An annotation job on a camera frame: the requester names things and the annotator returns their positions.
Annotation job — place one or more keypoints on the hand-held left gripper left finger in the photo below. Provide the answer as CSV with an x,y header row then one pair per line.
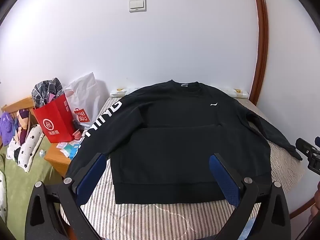
x,y
90,176

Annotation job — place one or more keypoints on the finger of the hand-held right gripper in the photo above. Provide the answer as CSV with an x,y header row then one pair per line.
x,y
304,146
317,142

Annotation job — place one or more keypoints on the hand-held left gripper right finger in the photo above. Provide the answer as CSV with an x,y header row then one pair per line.
x,y
222,177

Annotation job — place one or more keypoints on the black sweatshirt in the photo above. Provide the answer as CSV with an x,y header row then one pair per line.
x,y
180,135

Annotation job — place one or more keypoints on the blue white box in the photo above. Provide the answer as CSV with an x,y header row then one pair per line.
x,y
75,150

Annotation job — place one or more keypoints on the pale blue packet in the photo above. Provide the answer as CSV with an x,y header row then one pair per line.
x,y
67,151

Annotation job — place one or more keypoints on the white red-print packet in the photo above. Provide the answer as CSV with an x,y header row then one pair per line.
x,y
61,145

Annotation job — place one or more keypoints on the pink small bottle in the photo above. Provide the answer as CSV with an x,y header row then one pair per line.
x,y
77,135

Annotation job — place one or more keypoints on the clear plastic wrapper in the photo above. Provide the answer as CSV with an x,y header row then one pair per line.
x,y
42,153

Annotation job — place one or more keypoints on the person's blue jeans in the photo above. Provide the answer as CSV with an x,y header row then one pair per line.
x,y
250,230

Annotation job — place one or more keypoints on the red paper bag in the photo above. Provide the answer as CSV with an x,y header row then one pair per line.
x,y
53,122

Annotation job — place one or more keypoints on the flower print pillow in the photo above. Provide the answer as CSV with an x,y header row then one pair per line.
x,y
2,195
27,145

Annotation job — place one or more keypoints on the striped quilted mat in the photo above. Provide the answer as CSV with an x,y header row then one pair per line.
x,y
155,217

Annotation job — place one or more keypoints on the white plastic bag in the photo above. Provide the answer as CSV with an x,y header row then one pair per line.
x,y
85,97

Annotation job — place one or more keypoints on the diamond pattern cloth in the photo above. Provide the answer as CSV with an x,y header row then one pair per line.
x,y
23,122

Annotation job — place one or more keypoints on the pink cloth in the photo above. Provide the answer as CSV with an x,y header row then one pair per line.
x,y
53,98

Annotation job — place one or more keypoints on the purple plush cloth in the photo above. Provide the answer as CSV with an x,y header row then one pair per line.
x,y
6,127

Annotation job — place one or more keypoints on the grey plaid cloth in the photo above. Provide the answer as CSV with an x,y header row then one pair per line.
x,y
43,90

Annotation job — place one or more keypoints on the wooden headboard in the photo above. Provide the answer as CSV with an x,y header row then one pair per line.
x,y
17,103

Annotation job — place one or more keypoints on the wooden door frame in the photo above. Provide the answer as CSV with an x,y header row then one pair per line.
x,y
261,42

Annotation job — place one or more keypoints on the white wall switch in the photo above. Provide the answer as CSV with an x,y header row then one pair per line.
x,y
137,5

